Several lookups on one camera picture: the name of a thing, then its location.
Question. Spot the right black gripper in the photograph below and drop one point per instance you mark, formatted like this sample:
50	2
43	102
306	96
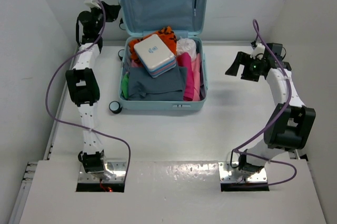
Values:
243	58

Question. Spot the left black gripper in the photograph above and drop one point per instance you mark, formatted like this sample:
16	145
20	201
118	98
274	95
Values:
111	12

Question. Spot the light blue hardshell suitcase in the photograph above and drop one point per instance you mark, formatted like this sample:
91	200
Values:
186	18

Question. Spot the pink sweatshirt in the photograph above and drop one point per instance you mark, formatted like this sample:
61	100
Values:
196	67

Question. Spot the magenta cloth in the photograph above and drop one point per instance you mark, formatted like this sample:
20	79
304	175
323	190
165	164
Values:
184	61

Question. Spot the white plastic bag bundle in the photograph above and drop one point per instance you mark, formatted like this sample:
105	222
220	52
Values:
186	45

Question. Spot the orange patterned fleece cloth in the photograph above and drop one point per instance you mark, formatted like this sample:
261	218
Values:
166	34

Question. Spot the white first aid case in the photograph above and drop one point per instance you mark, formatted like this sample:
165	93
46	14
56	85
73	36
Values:
155	55

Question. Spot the green towel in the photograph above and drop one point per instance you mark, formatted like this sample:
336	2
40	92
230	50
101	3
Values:
124	85

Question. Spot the grey-blue garment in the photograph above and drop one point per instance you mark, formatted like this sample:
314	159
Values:
170	86

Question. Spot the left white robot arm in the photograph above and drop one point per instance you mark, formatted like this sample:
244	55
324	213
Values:
82	84

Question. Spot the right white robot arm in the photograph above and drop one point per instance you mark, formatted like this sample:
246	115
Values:
291	122

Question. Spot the lid suitcase wheel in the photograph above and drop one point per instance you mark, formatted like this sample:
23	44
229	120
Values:
121	25

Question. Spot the rear suitcase wheel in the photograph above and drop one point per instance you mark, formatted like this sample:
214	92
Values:
120	54

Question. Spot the front suitcase wheel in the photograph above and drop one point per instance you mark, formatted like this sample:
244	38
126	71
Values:
115	107

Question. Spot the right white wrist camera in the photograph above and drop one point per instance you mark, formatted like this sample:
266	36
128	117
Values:
258	51

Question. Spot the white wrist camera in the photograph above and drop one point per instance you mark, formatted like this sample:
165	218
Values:
90	0
258	51

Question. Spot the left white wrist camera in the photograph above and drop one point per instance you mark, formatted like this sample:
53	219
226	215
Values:
90	0

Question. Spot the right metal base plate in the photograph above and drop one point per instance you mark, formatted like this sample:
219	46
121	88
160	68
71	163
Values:
230	175

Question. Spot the metal base plate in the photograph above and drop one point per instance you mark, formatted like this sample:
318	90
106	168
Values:
230	175
114	172

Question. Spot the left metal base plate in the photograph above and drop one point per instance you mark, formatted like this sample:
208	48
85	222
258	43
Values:
114	172

